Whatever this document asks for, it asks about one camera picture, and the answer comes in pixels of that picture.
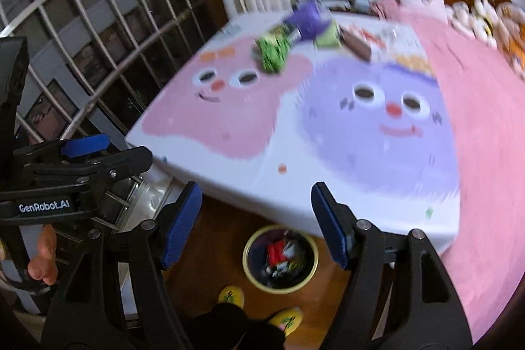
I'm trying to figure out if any rolled printed quilt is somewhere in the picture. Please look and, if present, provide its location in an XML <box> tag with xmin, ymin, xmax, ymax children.
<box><xmin>496</xmin><ymin>2</ymin><xmax>525</xmax><ymax>80</ymax></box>

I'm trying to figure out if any person's black pants leg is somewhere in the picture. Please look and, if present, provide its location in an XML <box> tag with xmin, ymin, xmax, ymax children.
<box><xmin>189</xmin><ymin>303</ymin><xmax>285</xmax><ymax>350</ymax></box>

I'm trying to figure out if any person's left hand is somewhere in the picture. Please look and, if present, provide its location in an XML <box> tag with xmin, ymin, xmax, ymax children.
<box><xmin>0</xmin><ymin>225</ymin><xmax>58</xmax><ymax>286</ymax></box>

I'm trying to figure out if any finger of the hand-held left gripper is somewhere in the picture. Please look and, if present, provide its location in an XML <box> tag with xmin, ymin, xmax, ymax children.
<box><xmin>31</xmin><ymin>146</ymin><xmax>153</xmax><ymax>191</ymax></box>
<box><xmin>12</xmin><ymin>134</ymin><xmax>111</xmax><ymax>170</ymax></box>

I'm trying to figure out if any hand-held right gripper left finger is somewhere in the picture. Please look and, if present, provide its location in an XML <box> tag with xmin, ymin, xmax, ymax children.
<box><xmin>41</xmin><ymin>181</ymin><xmax>203</xmax><ymax>350</ymax></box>

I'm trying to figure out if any green crumpled wrapper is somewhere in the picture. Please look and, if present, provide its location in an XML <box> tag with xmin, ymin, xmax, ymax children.
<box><xmin>255</xmin><ymin>33</ymin><xmax>293</xmax><ymax>74</ymax></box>

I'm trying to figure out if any pink bed sheet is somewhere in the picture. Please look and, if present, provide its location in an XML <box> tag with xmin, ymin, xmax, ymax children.
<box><xmin>377</xmin><ymin>0</ymin><xmax>525</xmax><ymax>342</ymax></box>

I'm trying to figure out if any yellow black plush toy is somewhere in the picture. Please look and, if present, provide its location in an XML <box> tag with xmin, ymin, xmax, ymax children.
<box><xmin>472</xmin><ymin>0</ymin><xmax>503</xmax><ymax>47</ymax></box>

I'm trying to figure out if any purple plastic bag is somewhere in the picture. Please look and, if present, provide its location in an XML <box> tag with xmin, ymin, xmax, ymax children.
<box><xmin>285</xmin><ymin>0</ymin><xmax>333</xmax><ymax>41</ymax></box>

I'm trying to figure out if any red white carton box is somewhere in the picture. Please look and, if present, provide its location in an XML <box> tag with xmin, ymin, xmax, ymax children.
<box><xmin>340</xmin><ymin>26</ymin><xmax>388</xmax><ymax>61</ymax></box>

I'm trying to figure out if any cartoon printed tablecloth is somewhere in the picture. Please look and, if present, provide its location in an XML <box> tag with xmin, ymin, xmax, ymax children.
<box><xmin>125</xmin><ymin>11</ymin><xmax>462</xmax><ymax>256</ymax></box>

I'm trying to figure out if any metal window grille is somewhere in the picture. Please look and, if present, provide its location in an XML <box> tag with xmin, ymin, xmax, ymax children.
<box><xmin>0</xmin><ymin>0</ymin><xmax>218</xmax><ymax>154</ymax></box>

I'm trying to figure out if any clear plastic bottle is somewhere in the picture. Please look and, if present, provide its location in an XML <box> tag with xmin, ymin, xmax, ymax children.
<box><xmin>377</xmin><ymin>24</ymin><xmax>407</xmax><ymax>47</ymax></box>

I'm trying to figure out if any white plush toy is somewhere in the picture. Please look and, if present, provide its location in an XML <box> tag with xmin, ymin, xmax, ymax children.
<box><xmin>445</xmin><ymin>2</ymin><xmax>476</xmax><ymax>37</ymax></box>

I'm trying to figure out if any light green packet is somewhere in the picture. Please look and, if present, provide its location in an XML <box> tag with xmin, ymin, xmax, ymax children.
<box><xmin>314</xmin><ymin>21</ymin><xmax>343</xmax><ymax>49</ymax></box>

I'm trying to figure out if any dark wooden nightstand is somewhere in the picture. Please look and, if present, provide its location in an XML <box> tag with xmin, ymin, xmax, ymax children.
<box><xmin>328</xmin><ymin>3</ymin><xmax>382</xmax><ymax>16</ymax></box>

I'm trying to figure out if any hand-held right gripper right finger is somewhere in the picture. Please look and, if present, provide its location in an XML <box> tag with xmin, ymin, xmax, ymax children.
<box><xmin>310</xmin><ymin>182</ymin><xmax>474</xmax><ymax>350</ymax></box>

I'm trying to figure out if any dark green small box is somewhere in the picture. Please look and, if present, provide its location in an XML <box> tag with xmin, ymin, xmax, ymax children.
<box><xmin>268</xmin><ymin>24</ymin><xmax>302</xmax><ymax>43</ymax></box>

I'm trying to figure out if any yellow rim trash bin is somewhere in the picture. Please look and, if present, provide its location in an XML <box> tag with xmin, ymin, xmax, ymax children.
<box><xmin>242</xmin><ymin>225</ymin><xmax>320</xmax><ymax>295</ymax></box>

